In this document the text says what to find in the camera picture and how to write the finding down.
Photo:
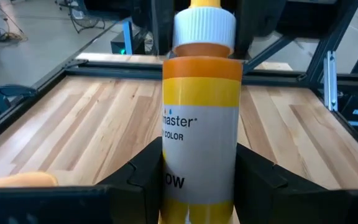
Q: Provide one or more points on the large yellow food coloring bottle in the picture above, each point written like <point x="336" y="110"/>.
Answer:
<point x="200" y="140"/>

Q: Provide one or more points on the silver metal bracket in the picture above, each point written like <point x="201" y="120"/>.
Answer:
<point x="330" y="81"/>

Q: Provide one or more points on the yellow plastic bin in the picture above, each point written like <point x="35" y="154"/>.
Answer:
<point x="20" y="180"/>

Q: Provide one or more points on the black aluminium table frame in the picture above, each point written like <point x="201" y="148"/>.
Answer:
<point x="120" y="70"/>

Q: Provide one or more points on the black box with green light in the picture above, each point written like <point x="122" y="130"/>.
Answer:
<point x="118" y="45"/>

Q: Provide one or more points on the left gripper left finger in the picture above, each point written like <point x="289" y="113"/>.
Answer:
<point x="129" y="199"/>

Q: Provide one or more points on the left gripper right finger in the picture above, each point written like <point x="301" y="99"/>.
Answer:
<point x="275" y="202"/>

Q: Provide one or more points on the blue post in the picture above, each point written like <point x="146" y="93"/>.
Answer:
<point x="127" y="37"/>

